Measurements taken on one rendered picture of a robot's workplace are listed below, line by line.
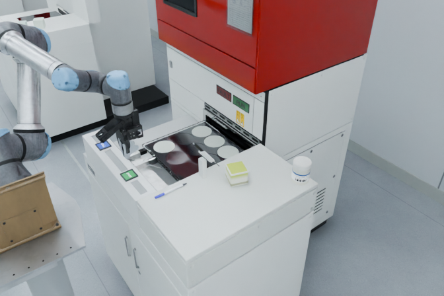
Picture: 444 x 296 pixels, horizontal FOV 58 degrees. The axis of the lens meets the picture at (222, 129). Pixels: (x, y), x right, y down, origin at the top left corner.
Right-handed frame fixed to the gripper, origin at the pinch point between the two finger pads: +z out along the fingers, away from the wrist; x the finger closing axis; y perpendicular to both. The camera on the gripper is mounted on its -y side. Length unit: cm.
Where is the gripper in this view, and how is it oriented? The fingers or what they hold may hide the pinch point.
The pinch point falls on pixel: (125, 156)
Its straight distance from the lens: 161.8
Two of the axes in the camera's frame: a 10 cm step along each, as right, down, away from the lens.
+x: -6.2, -4.3, 6.6
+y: 7.9, -3.4, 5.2
